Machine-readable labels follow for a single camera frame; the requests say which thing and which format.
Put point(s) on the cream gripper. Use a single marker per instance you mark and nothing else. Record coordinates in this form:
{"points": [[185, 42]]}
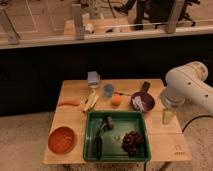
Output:
{"points": [[168, 115]]}

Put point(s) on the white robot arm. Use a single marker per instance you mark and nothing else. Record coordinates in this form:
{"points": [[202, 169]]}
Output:
{"points": [[186, 82]]}

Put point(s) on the green plastic tray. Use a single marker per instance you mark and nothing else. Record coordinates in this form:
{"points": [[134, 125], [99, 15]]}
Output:
{"points": [[124, 122]]}

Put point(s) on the purple bowl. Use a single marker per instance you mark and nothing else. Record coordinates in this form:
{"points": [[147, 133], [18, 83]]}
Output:
{"points": [[147, 99]]}

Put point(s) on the wooden table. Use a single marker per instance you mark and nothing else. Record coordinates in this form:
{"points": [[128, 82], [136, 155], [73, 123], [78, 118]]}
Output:
{"points": [[167, 142]]}

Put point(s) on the white item in bowl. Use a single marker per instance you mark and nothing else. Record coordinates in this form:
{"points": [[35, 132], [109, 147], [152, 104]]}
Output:
{"points": [[137, 102]]}

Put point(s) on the dark grape bunch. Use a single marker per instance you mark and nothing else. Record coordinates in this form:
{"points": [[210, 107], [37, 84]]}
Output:
{"points": [[132, 142]]}

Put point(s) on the orange fruit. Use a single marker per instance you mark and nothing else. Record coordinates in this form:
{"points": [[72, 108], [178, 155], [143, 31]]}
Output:
{"points": [[116, 100]]}

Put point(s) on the blue plastic cup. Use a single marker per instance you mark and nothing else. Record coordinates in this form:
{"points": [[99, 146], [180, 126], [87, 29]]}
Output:
{"points": [[108, 90]]}

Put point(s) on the peeled banana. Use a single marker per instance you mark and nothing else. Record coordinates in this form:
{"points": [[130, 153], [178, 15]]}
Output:
{"points": [[91, 101]]}

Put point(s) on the small blue white carton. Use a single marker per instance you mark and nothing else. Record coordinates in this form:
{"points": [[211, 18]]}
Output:
{"points": [[93, 79]]}

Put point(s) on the orange carrot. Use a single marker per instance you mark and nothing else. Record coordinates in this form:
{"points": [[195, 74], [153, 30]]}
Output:
{"points": [[69, 102]]}

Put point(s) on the orange plastic bowl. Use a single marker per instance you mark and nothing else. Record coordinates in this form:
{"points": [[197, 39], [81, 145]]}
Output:
{"points": [[62, 140]]}

